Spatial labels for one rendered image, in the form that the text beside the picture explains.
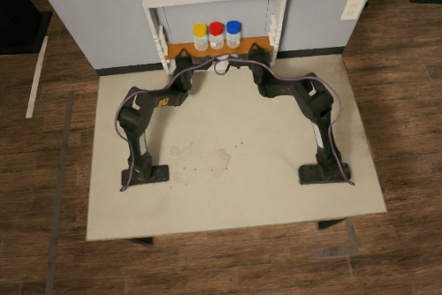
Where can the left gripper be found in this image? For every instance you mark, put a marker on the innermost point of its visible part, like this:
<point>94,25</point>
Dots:
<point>189,59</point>

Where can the clear bottle with red cap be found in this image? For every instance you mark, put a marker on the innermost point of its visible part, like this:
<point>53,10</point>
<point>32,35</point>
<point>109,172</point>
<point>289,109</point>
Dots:
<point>216,35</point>

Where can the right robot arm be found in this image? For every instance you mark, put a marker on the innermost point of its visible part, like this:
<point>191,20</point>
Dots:
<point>310,107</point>

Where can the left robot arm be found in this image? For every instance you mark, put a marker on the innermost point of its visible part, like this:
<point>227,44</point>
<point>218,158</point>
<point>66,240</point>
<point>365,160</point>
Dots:
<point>138,120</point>

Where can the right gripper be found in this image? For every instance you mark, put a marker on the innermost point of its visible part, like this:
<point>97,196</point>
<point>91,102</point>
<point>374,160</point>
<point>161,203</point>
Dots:
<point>251,53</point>

